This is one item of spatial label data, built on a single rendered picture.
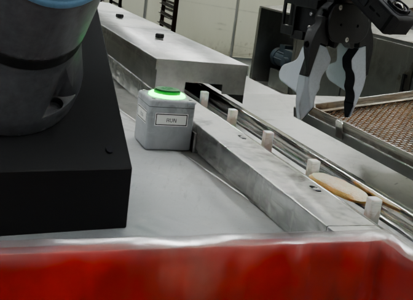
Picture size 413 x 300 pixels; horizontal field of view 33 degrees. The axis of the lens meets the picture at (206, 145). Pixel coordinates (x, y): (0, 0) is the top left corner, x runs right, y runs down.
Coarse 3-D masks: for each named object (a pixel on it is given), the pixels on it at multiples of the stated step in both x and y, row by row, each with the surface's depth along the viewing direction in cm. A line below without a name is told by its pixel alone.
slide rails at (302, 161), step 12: (216, 108) 124; (240, 120) 116; (252, 132) 109; (276, 144) 103; (288, 156) 98; (300, 156) 98; (360, 204) 81; (384, 216) 77; (396, 216) 78; (396, 228) 74; (408, 228) 74
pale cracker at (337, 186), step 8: (312, 176) 87; (320, 176) 86; (328, 176) 86; (320, 184) 85; (328, 184) 84; (336, 184) 83; (344, 184) 84; (336, 192) 82; (344, 192) 81; (352, 192) 81; (360, 192) 82; (352, 200) 81; (360, 200) 80
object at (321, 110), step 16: (384, 96) 114; (400, 96) 115; (320, 112) 107; (336, 112) 109; (352, 112) 109; (368, 112) 109; (384, 112) 109; (352, 128) 98; (368, 128) 101; (384, 128) 101; (384, 144) 91; (400, 144) 93
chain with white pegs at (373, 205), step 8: (200, 96) 127; (208, 96) 127; (232, 112) 114; (232, 120) 114; (264, 136) 101; (272, 136) 101; (264, 144) 101; (312, 160) 89; (312, 168) 89; (368, 200) 76; (376, 200) 76; (368, 208) 76; (376, 208) 76; (368, 216) 76; (376, 216) 76
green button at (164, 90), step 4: (156, 88) 104; (160, 88) 104; (164, 88) 105; (168, 88) 105; (172, 88) 106; (156, 92) 103; (160, 92) 103; (164, 92) 103; (168, 92) 103; (172, 92) 103; (176, 92) 104; (180, 92) 104
